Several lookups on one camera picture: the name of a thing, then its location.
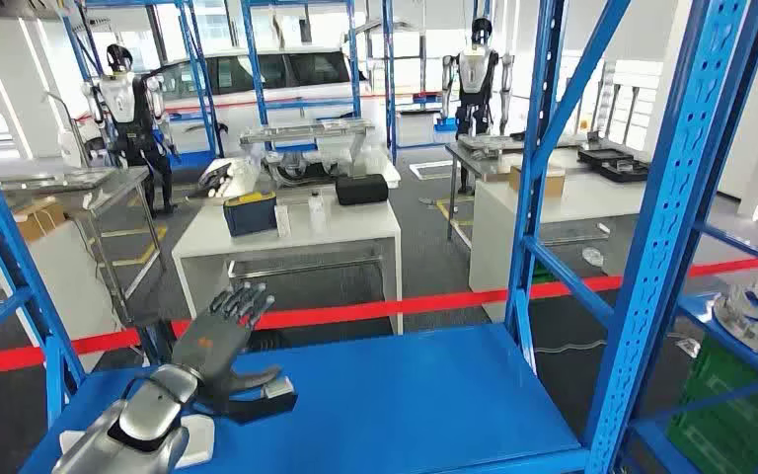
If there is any closed cardboard box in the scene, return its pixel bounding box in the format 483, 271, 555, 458
508, 163, 567, 198

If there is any red barrier tape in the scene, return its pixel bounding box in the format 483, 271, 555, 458
0, 253, 758, 381

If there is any blue background shelf rack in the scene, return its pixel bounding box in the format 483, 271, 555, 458
382, 0, 504, 165
58, 0, 227, 172
240, 0, 364, 155

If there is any large blue steel shelf rack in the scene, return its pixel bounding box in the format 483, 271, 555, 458
0, 0, 758, 474

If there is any black round base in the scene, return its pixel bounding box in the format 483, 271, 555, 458
248, 330, 283, 352

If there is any black parts tray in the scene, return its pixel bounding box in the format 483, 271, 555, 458
577, 146, 649, 183

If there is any white low cabinet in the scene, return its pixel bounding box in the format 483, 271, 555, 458
0, 218, 122, 374

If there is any silver car body panel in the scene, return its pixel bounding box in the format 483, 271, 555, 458
240, 118, 375, 146

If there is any white plastic bottle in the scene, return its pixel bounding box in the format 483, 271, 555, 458
308, 191, 326, 233

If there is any flat silver metal panel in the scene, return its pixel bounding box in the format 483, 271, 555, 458
0, 168, 118, 195

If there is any open cardboard box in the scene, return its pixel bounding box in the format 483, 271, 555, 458
12, 197, 68, 243

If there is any white table with cardboard box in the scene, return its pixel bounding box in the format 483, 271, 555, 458
468, 171, 648, 322

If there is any grey metal panel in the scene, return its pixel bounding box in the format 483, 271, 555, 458
457, 133, 527, 160

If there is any white car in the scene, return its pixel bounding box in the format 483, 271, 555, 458
74, 46, 394, 158

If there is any white table with blue bag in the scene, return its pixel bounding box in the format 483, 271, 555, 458
171, 193, 405, 336

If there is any steel table with cardboard box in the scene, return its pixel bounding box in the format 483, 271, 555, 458
0, 165, 168, 325

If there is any table with plastic wrap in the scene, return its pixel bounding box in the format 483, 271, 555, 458
202, 146, 401, 198

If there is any white storage bin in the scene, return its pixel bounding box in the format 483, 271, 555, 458
397, 111, 442, 148

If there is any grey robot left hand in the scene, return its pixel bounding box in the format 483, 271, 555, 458
171, 280, 283, 415

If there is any humanoid robot with silver arms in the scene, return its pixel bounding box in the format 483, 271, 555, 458
440, 17, 516, 195

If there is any steel table with metal panel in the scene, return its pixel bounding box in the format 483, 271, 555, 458
445, 133, 616, 250

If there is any black zip case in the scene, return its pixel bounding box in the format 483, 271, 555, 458
335, 174, 390, 206

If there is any humanoid robot with dark legs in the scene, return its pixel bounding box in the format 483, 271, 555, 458
81, 43, 181, 217

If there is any blue and yellow tool bag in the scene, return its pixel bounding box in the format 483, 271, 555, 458
223, 191, 279, 238

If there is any green plastic crate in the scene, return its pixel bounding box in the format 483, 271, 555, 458
665, 337, 758, 474

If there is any black slotted tray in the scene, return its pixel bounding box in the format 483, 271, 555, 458
196, 162, 233, 198

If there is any dark barrier post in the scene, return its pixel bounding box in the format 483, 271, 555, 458
135, 320, 179, 367

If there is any white floor cable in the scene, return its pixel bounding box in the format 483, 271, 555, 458
534, 339, 609, 355

